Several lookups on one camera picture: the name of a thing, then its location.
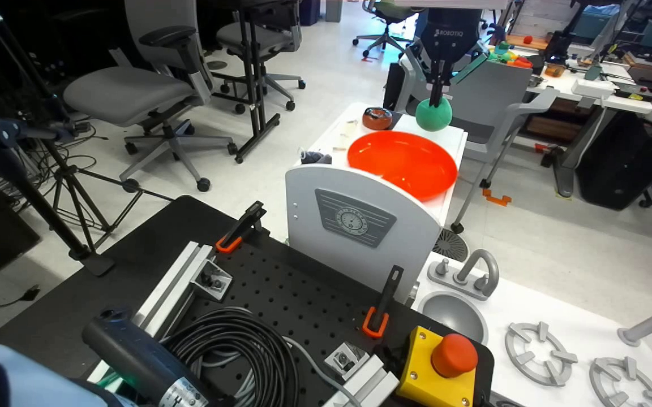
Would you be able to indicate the yellow emergency stop box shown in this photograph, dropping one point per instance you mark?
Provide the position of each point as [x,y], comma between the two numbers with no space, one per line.
[423,373]

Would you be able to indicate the green toy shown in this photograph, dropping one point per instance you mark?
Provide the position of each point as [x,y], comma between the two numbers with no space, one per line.
[500,52]

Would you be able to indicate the black breadboard table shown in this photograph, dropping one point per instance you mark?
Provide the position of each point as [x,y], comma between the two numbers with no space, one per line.
[282,290]

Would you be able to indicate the dark blue cylindrical device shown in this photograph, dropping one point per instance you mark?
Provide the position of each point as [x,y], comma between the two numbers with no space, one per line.
[136,358]

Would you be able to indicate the white table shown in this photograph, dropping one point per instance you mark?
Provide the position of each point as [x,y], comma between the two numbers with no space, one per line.
[598,88]

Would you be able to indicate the white toy stove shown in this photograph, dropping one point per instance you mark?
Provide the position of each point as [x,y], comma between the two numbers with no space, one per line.
[522,317]

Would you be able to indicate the black table stand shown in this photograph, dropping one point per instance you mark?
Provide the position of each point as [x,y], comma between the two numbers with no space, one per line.
[255,91]

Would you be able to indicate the green office chair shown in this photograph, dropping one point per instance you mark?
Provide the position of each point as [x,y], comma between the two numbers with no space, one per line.
[385,12]

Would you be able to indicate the orange plate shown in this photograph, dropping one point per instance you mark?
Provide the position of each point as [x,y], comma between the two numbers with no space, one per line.
[401,162]

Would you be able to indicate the green round plushie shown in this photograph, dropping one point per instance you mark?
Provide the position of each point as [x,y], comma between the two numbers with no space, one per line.
[435,117]

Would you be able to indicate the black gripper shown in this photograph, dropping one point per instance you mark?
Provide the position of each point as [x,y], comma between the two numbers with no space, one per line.
[450,35]

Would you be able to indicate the brown toy donut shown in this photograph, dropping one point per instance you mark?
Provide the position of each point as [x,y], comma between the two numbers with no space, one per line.
[378,119]

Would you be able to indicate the round grey floor disc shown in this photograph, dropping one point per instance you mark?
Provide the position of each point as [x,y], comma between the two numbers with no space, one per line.
[454,244]

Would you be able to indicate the small orange floor tape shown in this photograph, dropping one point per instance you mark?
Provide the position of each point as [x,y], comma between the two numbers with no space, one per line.
[497,199]

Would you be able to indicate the blue grey cloth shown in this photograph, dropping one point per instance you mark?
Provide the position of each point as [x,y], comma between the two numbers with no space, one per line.
[315,157]

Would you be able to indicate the black tripod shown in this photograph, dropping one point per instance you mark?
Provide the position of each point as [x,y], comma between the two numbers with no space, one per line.
[39,173]

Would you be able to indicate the blue plastic bin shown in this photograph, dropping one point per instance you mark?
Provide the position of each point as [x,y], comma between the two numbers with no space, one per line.
[592,23]

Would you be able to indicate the aluminium extrusion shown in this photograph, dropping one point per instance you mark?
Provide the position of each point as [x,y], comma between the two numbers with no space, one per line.
[367,386]
[180,290]

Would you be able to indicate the white tray board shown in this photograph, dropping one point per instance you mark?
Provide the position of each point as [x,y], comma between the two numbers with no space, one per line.
[356,228]

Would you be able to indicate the grey metal bracket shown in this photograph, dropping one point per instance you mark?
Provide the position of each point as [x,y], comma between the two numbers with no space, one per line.
[214,282]

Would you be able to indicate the light blue fabric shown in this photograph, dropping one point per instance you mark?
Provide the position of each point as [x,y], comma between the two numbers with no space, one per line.
[17,380]

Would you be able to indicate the grey chair with casters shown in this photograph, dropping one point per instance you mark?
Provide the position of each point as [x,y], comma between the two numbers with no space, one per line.
[491,97]

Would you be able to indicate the black computer tower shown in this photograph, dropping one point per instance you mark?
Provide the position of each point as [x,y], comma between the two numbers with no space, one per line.
[617,162]
[394,87]

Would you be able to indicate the grey office chair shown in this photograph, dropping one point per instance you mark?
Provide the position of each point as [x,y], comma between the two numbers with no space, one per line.
[125,93]
[255,36]

